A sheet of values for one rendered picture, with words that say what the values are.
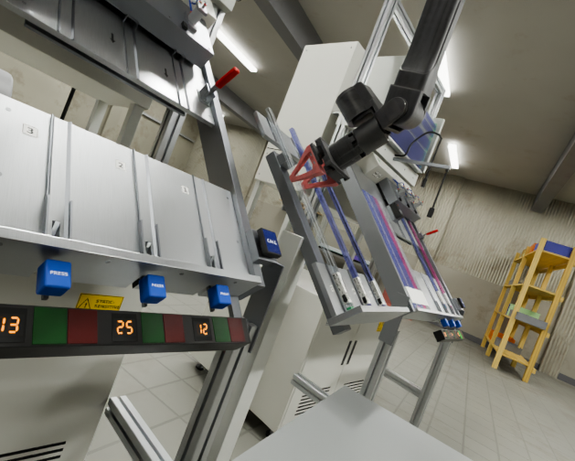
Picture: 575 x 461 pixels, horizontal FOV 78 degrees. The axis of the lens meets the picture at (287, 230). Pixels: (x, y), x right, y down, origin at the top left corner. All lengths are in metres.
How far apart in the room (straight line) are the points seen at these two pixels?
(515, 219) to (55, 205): 8.74
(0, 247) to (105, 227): 0.11
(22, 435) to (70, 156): 0.61
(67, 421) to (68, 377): 0.11
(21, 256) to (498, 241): 8.67
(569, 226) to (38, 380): 8.82
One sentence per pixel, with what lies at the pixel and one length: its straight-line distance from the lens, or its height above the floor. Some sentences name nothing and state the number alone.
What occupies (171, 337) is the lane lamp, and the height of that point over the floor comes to 0.65.
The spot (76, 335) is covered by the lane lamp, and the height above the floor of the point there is 0.65.
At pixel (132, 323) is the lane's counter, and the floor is 0.66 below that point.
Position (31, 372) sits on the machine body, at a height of 0.40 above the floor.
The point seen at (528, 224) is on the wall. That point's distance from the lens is 8.93.
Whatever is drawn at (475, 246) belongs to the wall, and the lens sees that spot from 8.80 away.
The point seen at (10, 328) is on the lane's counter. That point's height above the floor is 0.65.
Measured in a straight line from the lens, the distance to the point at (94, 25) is 0.78.
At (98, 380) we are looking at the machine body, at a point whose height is 0.37.
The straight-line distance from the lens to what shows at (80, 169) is 0.52.
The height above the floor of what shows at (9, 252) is 0.71.
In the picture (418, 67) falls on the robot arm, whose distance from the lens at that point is 0.70.
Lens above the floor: 0.83
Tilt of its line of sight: level
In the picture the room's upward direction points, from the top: 21 degrees clockwise
